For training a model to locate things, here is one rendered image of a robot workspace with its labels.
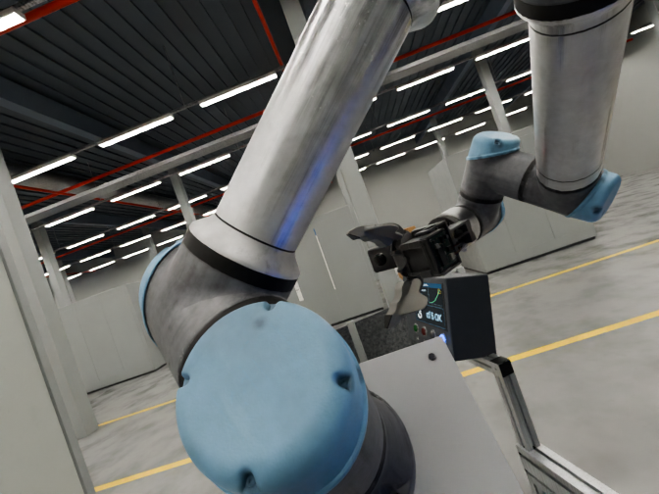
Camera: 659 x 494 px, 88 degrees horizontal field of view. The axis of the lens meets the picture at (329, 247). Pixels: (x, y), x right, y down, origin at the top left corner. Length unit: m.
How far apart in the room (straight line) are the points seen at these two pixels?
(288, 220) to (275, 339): 0.11
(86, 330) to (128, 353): 1.20
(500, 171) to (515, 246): 6.27
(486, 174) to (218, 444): 0.55
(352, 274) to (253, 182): 6.08
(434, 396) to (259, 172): 0.31
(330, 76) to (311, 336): 0.21
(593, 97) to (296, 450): 0.41
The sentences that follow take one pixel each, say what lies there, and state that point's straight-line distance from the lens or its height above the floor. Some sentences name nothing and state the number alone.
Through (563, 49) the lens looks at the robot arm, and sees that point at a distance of 0.40.
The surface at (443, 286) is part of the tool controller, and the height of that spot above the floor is 1.24.
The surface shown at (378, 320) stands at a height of 0.91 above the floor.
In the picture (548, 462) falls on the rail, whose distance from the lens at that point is 0.91.
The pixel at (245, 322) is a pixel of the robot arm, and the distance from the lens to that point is 0.25.
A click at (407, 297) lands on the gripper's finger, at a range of 0.54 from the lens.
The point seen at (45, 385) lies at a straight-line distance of 1.95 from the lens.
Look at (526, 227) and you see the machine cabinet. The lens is 6.96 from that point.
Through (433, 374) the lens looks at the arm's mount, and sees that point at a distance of 0.45.
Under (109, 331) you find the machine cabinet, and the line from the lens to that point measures 10.11.
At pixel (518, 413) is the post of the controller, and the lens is 0.90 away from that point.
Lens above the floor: 1.41
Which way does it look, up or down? level
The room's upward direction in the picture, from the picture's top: 20 degrees counter-clockwise
